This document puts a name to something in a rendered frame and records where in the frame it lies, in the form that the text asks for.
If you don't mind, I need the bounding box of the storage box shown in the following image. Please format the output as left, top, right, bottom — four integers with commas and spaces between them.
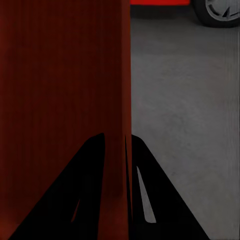
0, 0, 133, 240

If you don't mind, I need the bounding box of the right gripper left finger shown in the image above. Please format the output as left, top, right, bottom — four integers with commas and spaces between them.
8, 133, 105, 240

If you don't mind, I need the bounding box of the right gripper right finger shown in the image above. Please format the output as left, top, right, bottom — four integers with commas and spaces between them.
125, 134, 210, 240

